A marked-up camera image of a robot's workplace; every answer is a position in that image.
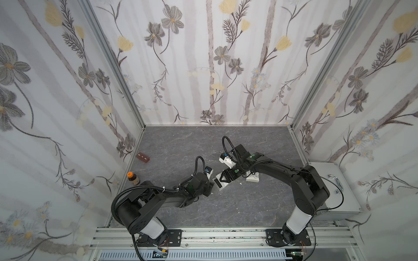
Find white box base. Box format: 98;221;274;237
213;174;229;190

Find white jewelry box lid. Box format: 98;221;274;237
246;171;260;183

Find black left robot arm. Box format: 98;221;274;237
111;173;214;238

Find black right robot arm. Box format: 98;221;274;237
216;145;330;236

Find small brown red box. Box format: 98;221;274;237
136;152;150;163

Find brown bottle orange cap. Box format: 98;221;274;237
127;172;140;186

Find silver metal case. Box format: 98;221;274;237
310;162;362;221

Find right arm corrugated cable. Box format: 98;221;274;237
221;135;241;170

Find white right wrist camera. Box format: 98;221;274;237
219;153;236;169

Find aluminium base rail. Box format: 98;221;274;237
84;227;365;261

